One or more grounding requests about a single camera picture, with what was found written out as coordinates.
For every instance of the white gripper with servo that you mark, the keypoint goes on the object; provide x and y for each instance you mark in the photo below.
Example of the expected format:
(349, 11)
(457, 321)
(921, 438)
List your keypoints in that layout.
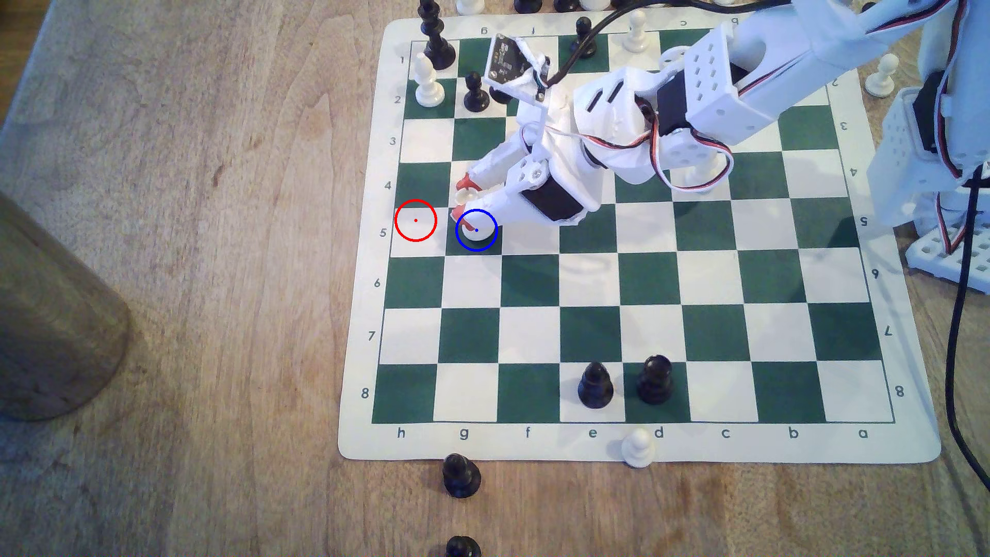
(553, 202)

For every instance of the white chess rook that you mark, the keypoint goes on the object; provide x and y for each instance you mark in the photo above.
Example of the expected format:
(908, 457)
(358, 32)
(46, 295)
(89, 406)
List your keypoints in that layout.
(481, 238)

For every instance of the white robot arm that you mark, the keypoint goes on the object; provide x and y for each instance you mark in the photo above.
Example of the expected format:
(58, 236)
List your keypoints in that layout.
(773, 77)

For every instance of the black chess pawn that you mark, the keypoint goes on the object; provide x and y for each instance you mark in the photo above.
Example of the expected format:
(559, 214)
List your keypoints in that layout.
(462, 548)
(584, 40)
(462, 475)
(476, 94)
(595, 385)

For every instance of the white chess bishop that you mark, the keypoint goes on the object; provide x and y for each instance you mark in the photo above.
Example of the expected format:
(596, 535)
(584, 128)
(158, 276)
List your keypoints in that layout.
(428, 83)

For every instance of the black queen chess piece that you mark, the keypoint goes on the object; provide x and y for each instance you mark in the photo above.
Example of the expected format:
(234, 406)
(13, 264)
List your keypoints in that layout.
(437, 39)

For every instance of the white chess piece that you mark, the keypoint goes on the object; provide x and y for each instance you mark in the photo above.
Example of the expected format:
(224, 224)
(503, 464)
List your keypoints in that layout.
(470, 6)
(595, 4)

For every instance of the white chess pawn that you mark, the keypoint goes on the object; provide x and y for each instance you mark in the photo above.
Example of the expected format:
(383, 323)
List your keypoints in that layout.
(638, 447)
(636, 34)
(882, 76)

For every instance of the green white chess mat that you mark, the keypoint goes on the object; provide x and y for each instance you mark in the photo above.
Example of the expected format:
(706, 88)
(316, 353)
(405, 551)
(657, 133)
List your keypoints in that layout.
(696, 309)

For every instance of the black pawn on d8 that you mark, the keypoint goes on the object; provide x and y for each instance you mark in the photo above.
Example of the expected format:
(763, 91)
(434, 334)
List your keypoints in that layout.
(655, 380)

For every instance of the metal cup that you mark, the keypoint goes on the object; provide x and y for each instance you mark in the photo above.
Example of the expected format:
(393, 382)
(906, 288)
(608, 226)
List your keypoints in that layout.
(54, 325)

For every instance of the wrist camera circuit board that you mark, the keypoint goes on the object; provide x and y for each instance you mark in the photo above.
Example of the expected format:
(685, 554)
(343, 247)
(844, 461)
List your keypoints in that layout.
(507, 58)

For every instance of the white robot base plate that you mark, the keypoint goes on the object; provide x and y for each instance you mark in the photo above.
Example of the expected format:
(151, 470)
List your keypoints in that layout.
(955, 259)

